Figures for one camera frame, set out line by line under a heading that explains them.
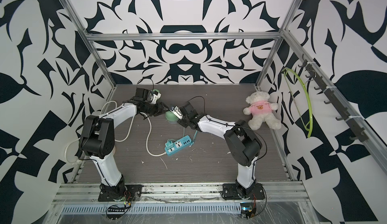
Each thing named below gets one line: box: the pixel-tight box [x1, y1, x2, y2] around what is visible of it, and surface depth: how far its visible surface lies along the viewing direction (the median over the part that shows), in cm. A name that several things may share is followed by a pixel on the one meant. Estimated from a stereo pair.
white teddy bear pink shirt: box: [242, 91, 282, 131], surface depth 98 cm
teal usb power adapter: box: [164, 139, 174, 150], surface depth 84 cm
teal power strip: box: [164, 135, 192, 156], surface depth 89 cm
